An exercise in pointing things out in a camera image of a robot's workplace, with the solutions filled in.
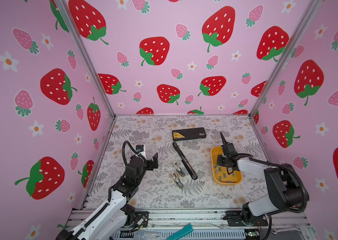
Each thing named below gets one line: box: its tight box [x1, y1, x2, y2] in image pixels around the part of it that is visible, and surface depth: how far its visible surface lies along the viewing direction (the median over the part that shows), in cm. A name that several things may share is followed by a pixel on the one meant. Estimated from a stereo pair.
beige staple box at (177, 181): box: [172, 172, 184, 189], surface depth 87 cm
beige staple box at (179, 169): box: [174, 162, 186, 177], surface depth 92 cm
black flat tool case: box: [172, 127, 207, 142], surface depth 109 cm
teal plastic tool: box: [166, 223, 194, 240], surface depth 72 cm
